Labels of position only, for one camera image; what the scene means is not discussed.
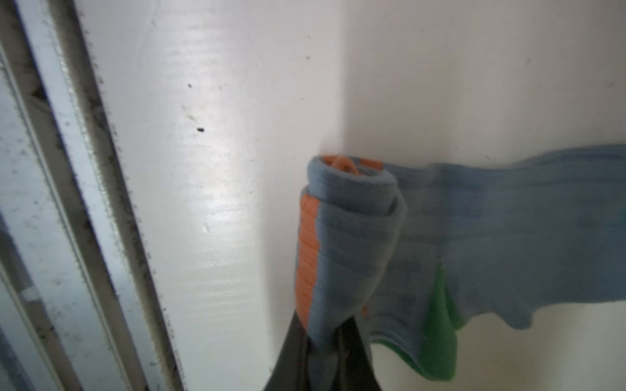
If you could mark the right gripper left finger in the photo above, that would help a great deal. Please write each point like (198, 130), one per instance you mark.
(291, 371)

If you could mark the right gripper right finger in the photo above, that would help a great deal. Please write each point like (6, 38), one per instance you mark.
(354, 370)

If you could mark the blue orange striped sock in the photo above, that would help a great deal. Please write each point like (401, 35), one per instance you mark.
(415, 254)

